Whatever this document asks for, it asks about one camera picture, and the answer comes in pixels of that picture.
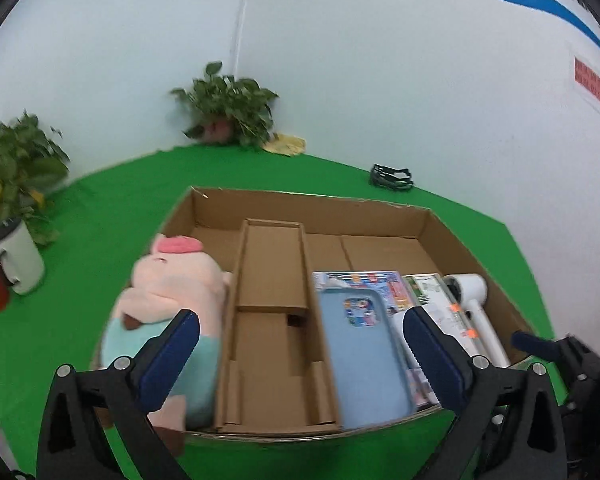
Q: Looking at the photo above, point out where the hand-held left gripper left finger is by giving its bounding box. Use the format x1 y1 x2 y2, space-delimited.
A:
36 309 201 480

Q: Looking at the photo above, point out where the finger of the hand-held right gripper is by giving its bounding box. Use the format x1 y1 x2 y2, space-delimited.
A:
511 330 600 401

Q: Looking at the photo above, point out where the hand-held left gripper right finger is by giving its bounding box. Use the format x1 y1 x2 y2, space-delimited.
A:
402 306 568 480

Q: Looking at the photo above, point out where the colourful board game box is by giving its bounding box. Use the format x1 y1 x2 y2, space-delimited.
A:
312 270 441 411

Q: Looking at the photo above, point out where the cardboard box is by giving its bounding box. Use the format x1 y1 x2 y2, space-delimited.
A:
87 186 536 446

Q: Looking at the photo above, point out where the green and white box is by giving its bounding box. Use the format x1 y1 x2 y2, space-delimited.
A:
404 273 476 346

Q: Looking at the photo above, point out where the pink pig plush toy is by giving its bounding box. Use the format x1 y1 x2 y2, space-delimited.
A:
102 234 233 456

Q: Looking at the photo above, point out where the white hair dryer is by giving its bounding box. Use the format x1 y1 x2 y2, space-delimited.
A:
442 273 511 368

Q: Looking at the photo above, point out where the cardboard divider insert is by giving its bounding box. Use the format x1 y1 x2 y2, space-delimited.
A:
214 218 343 436

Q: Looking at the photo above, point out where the yellow cloth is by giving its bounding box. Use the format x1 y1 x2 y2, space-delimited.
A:
262 132 307 156

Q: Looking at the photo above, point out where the potted plant in white pot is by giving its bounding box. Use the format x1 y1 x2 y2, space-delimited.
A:
0 105 71 296

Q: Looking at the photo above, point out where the potted plant in pink pot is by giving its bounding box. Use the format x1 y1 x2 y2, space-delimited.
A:
170 61 279 148

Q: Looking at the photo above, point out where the red wall sign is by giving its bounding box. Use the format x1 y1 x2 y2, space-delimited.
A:
567 45 600 121

